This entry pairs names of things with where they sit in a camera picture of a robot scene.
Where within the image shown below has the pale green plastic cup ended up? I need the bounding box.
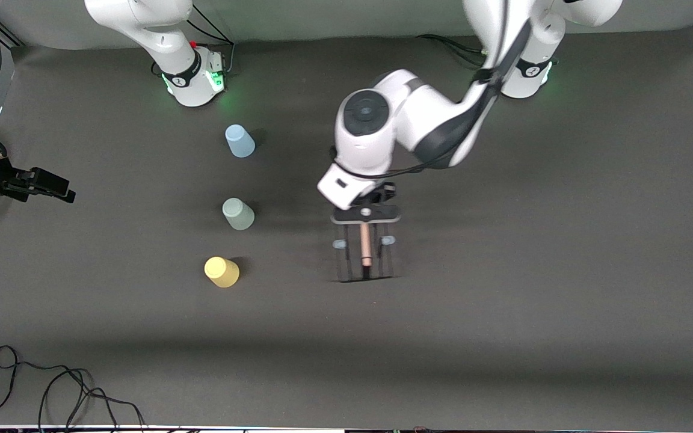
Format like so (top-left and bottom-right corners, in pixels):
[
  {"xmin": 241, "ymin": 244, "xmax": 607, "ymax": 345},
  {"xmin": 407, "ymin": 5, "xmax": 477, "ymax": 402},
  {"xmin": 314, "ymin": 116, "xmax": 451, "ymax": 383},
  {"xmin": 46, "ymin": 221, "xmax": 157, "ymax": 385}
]
[{"xmin": 222, "ymin": 197, "xmax": 256, "ymax": 231}]

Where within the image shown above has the yellow plastic cup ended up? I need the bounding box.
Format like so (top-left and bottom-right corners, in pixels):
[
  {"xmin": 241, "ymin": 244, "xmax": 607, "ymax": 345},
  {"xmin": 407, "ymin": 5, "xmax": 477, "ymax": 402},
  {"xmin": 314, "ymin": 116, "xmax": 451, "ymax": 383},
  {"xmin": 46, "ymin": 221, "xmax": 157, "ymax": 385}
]
[{"xmin": 204, "ymin": 256, "xmax": 241, "ymax": 288}]

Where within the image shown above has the light blue plastic cup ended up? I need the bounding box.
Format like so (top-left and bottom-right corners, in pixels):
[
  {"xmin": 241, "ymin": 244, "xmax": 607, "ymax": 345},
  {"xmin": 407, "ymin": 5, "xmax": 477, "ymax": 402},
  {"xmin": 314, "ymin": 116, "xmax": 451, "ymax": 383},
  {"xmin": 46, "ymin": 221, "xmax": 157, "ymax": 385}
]
[{"xmin": 225, "ymin": 124, "xmax": 256, "ymax": 159}]

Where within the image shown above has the metal frame rail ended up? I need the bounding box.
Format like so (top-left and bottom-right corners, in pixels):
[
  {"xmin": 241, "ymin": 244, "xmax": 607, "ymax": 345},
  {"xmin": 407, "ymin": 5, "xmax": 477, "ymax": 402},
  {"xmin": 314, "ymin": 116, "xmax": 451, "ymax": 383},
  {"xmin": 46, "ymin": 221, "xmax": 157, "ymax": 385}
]
[{"xmin": 0, "ymin": 23, "xmax": 25, "ymax": 50}]

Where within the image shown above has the black left arm hose cable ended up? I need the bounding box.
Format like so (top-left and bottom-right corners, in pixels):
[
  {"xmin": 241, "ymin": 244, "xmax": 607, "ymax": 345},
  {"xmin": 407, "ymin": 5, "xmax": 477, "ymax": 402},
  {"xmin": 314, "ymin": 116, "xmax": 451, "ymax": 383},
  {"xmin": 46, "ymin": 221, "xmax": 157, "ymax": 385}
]
[{"xmin": 330, "ymin": 0, "xmax": 532, "ymax": 180}]

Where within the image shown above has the black left arm base cable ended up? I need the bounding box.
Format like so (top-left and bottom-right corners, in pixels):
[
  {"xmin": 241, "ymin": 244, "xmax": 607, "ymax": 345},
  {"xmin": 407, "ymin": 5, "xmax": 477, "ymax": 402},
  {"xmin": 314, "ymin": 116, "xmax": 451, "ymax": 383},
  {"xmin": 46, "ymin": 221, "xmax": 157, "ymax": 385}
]
[{"xmin": 416, "ymin": 34, "xmax": 491, "ymax": 68}]

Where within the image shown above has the black arm base cable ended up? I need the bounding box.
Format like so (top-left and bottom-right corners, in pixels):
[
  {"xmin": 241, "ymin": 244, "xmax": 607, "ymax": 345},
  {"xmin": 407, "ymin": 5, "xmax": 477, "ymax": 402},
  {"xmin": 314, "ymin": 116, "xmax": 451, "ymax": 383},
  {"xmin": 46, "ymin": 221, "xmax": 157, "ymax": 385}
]
[
  {"xmin": 416, "ymin": 34, "xmax": 491, "ymax": 68},
  {"xmin": 152, "ymin": 3, "xmax": 236, "ymax": 78}
]

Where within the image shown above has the black looped cable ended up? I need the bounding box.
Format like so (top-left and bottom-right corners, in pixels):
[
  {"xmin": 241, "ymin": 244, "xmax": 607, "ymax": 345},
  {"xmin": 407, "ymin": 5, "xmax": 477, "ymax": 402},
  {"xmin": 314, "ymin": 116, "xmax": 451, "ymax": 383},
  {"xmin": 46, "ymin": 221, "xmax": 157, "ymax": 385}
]
[{"xmin": 0, "ymin": 345, "xmax": 91, "ymax": 426}]

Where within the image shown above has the black right arm base cable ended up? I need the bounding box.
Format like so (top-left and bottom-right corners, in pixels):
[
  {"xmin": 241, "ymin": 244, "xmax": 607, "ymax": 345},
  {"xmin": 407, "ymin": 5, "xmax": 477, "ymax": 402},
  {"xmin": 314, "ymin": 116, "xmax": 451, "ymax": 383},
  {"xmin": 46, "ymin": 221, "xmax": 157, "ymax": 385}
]
[{"xmin": 152, "ymin": 3, "xmax": 236, "ymax": 78}]

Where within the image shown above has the black thin cable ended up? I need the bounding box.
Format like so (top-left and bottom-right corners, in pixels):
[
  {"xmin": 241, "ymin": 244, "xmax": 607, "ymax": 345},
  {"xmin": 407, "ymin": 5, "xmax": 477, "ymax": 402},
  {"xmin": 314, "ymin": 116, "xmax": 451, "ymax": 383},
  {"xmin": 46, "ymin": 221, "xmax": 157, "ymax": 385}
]
[{"xmin": 38, "ymin": 367, "xmax": 147, "ymax": 431}]

